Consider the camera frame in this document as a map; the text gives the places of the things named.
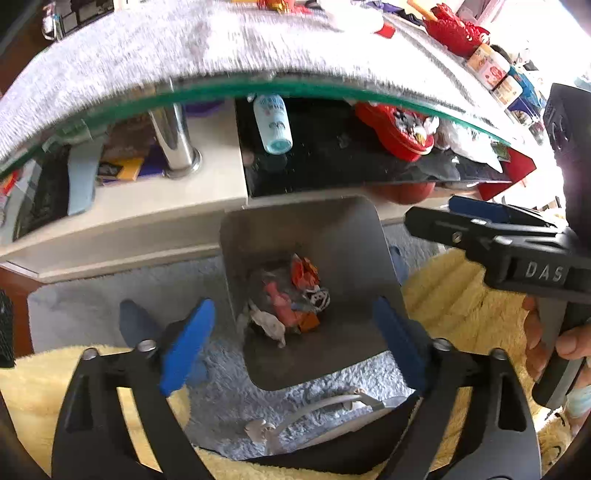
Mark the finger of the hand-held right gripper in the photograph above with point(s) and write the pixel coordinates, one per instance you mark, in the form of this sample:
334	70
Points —
485	208
443	226

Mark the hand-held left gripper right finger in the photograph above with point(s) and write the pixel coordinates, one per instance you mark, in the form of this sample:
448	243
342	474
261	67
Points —
399	344

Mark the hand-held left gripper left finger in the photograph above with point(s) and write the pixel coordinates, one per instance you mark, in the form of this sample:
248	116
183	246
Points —
187	346

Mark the white tissue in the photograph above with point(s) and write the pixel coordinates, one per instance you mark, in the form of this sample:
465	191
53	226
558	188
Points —
270	325

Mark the black and white wrapper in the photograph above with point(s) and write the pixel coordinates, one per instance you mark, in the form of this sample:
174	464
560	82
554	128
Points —
318	297

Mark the pink plastic cup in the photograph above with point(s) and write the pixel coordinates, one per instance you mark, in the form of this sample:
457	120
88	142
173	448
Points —
281	302

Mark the orange wrapper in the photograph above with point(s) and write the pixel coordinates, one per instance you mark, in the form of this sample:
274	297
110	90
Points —
304	272

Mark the grey trash bin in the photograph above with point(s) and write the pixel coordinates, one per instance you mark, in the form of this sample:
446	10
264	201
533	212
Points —
323	230

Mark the person's right hand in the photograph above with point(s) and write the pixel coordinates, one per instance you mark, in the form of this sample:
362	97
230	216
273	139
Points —
533	337

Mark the orange basketball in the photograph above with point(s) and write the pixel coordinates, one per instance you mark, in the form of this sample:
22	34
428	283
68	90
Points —
406	193

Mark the white plastic bag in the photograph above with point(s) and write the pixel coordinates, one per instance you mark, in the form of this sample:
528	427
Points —
471	147

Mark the yellow fluffy clothing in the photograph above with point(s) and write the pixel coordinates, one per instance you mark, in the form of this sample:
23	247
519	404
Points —
461	314

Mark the blue round tin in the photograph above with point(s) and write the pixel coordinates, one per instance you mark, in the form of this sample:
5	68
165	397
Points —
526	97

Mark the red tray under glass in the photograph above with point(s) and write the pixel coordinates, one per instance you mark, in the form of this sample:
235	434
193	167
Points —
397	131

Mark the red plastic basket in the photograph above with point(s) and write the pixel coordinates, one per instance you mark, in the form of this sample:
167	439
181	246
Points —
455	30

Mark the yellow and black book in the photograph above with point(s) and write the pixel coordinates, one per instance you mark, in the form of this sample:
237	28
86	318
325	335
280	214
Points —
120	170

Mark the white bottle with blue cap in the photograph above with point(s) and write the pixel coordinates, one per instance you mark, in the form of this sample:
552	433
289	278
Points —
272	122

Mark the red and white wrapper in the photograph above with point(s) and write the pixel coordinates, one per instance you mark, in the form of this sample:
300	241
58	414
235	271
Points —
384	31

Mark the chrome table leg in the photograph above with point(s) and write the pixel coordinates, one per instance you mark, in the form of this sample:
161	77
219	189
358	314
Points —
173	138

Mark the grey woven table mat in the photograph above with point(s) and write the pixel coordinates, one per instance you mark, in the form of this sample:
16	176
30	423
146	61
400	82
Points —
161	46

